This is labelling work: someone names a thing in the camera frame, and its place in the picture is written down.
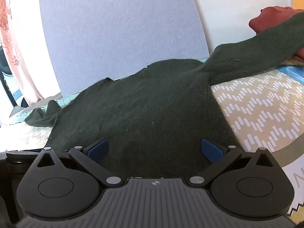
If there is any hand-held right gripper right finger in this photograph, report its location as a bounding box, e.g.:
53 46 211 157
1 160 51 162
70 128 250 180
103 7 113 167
187 138 283 187

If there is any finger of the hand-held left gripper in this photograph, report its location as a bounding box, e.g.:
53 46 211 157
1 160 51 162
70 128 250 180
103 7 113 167
6 149 45 158

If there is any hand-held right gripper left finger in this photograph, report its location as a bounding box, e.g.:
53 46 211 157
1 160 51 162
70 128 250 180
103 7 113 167
31 138 125 187

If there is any dark green knitted sweater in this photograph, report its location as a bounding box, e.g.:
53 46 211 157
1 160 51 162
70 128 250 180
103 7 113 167
25 12 304 179

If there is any beige patterned bed sheet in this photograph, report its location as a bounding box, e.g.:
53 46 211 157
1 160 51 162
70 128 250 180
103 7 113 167
0 59 304 224

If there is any pink patterned curtain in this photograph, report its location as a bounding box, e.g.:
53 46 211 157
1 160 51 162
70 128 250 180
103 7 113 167
0 0 45 107

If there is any grey-blue headboard panel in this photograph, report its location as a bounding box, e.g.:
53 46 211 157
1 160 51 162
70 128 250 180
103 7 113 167
38 0 210 96

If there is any rust red folded cloth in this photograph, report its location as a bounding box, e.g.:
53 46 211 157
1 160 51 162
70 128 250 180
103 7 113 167
248 6 300 34

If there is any black window frame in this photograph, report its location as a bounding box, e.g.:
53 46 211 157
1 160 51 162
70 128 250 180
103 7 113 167
0 45 16 111

